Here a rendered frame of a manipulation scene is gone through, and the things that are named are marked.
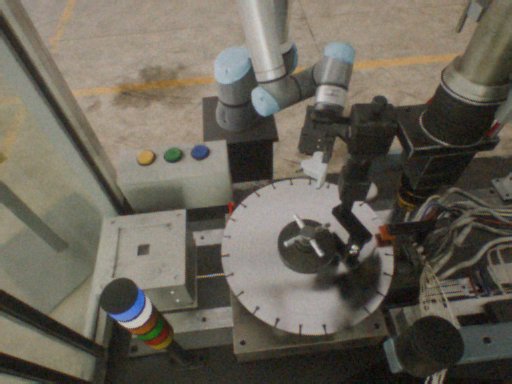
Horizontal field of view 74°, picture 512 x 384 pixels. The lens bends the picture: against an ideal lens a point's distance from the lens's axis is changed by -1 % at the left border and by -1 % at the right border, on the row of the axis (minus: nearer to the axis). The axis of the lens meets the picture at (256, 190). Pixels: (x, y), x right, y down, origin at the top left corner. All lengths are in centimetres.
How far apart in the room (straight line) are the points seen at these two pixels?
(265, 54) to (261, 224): 40
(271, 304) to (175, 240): 26
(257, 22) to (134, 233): 54
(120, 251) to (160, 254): 9
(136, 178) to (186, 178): 12
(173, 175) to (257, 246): 31
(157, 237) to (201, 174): 19
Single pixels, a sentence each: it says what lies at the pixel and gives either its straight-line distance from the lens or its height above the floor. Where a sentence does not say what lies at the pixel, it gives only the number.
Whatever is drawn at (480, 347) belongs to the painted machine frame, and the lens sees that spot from 60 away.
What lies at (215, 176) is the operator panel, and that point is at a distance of 88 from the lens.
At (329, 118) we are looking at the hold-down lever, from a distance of 52.
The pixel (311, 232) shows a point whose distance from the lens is 64.
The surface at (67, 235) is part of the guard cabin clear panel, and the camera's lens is 77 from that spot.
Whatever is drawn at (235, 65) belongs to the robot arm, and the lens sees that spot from 106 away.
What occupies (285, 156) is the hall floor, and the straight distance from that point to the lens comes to 209.
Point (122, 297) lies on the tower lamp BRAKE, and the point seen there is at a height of 116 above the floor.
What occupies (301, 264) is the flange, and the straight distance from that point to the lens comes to 66.
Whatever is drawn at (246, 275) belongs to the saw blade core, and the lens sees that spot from 66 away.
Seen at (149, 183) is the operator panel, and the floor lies 88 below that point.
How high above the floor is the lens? 156
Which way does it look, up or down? 54 degrees down
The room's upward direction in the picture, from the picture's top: 3 degrees counter-clockwise
